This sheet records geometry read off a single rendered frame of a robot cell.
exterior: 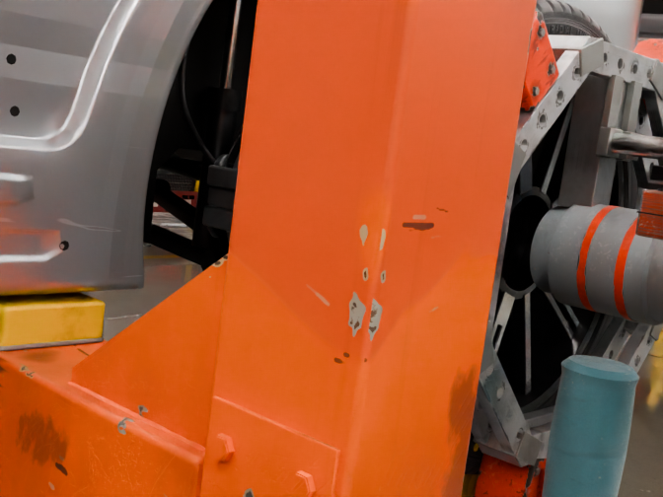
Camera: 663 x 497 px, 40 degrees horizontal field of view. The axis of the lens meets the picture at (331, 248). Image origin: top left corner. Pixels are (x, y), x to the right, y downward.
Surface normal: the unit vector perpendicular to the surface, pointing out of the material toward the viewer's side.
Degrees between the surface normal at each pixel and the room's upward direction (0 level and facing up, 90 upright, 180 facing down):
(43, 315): 90
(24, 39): 90
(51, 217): 90
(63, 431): 90
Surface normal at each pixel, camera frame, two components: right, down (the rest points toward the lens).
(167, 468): -0.67, 0.00
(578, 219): -0.42, -0.65
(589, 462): -0.18, 0.13
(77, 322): 0.73, 0.17
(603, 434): 0.05, 0.09
